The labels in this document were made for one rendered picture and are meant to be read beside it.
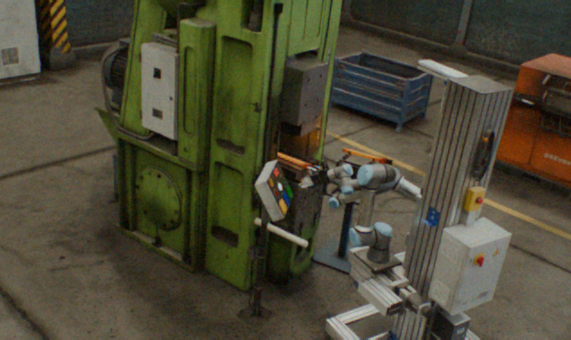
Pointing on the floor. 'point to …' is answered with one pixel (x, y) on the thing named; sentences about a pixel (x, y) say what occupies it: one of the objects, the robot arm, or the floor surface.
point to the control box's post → (261, 256)
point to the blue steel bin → (380, 87)
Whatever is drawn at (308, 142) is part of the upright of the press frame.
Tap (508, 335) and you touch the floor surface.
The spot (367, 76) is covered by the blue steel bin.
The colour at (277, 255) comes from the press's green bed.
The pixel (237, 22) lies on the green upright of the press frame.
